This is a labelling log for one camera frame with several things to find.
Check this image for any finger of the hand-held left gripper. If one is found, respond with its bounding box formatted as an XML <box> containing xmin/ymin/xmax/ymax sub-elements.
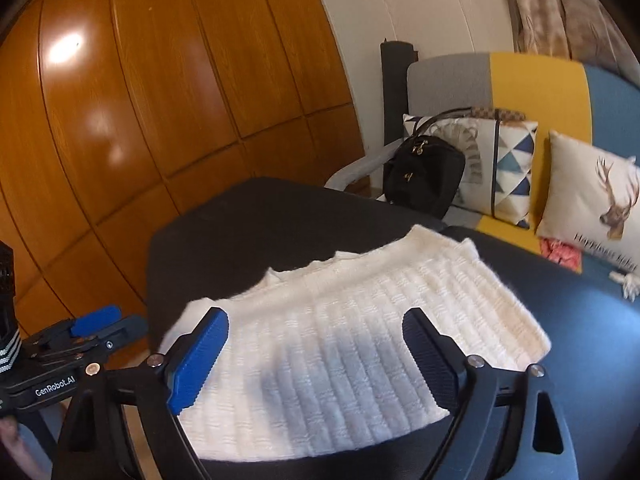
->
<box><xmin>30</xmin><ymin>305</ymin><xmax>122</xmax><ymax>356</ymax></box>
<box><xmin>75</xmin><ymin>316</ymin><xmax>150</xmax><ymax>366</ymax></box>

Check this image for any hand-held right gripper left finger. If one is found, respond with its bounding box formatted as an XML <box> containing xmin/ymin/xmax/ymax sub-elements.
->
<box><xmin>52</xmin><ymin>306</ymin><xmax>231</xmax><ymax>480</ymax></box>

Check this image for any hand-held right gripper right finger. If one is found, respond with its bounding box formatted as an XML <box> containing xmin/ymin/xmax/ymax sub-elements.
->
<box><xmin>401</xmin><ymin>306</ymin><xmax>581</xmax><ymax>480</ymax></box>

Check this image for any white knit sweater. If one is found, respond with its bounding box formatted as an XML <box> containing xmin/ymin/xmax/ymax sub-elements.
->
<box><xmin>159</xmin><ymin>224</ymin><xmax>552</xmax><ymax>461</ymax></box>

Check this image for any person's left hand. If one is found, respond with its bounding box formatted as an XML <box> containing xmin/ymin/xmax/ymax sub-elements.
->
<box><xmin>0</xmin><ymin>417</ymin><xmax>38</xmax><ymax>480</ymax></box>

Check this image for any pink knit cloth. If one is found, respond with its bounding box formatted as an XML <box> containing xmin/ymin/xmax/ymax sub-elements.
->
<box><xmin>539</xmin><ymin>236</ymin><xmax>585</xmax><ymax>275</ymax></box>

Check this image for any black handbag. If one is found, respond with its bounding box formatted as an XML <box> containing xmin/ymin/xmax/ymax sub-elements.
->
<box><xmin>382</xmin><ymin>107</ymin><xmax>476</xmax><ymax>221</ymax></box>

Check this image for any triangle pattern pillow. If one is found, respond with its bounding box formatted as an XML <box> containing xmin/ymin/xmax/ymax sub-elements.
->
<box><xmin>402</xmin><ymin>107</ymin><xmax>540</xmax><ymax>231</ymax></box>

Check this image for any white cotton glove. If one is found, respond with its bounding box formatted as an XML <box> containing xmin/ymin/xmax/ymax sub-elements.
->
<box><xmin>609</xmin><ymin>265</ymin><xmax>640</xmax><ymax>303</ymax></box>

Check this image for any deer print pillow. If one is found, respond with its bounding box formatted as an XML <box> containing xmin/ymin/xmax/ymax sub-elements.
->
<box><xmin>535</xmin><ymin>130</ymin><xmax>640</xmax><ymax>261</ymax></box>

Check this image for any brown checkered pouch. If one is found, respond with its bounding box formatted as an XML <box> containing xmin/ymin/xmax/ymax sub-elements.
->
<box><xmin>470</xmin><ymin>106</ymin><xmax>527</xmax><ymax>122</ymax></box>

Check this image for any grey yellow blue sofa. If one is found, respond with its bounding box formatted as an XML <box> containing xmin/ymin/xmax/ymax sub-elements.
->
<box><xmin>324</xmin><ymin>51</ymin><xmax>640</xmax><ymax>311</ymax></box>

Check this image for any beige patterned curtain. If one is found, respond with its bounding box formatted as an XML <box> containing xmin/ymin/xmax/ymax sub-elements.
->
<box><xmin>500</xmin><ymin>0</ymin><xmax>640</xmax><ymax>81</ymax></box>

